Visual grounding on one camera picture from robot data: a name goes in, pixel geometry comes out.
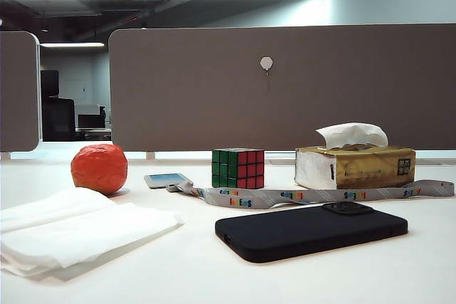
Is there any white adhesive wall hook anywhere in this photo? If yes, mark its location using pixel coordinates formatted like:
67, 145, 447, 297
260, 56, 274, 79

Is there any orange-red wrapped ball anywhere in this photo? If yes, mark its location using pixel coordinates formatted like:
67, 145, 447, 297
70, 143, 128, 196

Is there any narrow brown desk partition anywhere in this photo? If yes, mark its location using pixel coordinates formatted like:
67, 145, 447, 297
0, 31, 40, 153

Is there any grey printed lanyard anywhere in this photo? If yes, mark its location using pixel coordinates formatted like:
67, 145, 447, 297
177, 179, 455, 211

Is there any gold tissue box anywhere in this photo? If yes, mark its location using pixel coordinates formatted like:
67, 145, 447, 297
294, 145, 417, 190

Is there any short ceiling light strip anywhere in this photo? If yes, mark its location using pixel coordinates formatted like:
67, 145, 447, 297
39, 41, 105, 48

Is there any black smartphone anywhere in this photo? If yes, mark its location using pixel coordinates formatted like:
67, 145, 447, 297
214, 201, 409, 264

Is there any white folded tissue stack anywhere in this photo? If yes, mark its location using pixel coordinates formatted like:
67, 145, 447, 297
0, 187, 185, 282

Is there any wide brown desk partition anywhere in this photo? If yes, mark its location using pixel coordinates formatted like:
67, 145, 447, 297
108, 23, 456, 152

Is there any Rubik's cube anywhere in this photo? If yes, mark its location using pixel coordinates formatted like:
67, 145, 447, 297
211, 147, 266, 189

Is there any grey ID card holder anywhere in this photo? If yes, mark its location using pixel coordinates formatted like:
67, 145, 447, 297
143, 172, 195, 192

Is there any black background monitor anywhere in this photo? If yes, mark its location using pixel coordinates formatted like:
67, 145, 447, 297
77, 114, 108, 130

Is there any black office chair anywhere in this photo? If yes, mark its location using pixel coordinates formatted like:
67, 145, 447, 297
41, 70, 76, 142

